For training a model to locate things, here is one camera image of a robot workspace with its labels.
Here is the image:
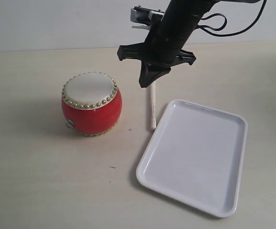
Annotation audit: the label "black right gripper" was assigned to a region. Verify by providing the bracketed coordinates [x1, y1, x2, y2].
[117, 23, 197, 88]

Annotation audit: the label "white wooden drumstick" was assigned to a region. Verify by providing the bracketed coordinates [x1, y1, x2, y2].
[150, 82, 157, 131]

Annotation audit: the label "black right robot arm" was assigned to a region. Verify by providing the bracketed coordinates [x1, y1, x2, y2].
[117, 0, 227, 88]

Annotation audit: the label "small red drum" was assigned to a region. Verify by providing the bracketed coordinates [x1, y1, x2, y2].
[61, 72, 123, 136]

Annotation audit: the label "white plastic tray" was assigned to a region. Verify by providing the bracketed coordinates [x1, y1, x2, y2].
[136, 99, 248, 218]

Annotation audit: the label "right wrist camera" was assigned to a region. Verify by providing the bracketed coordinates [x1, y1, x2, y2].
[130, 5, 165, 31]

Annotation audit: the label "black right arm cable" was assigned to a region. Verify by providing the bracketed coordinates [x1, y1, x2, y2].
[197, 0, 266, 36]

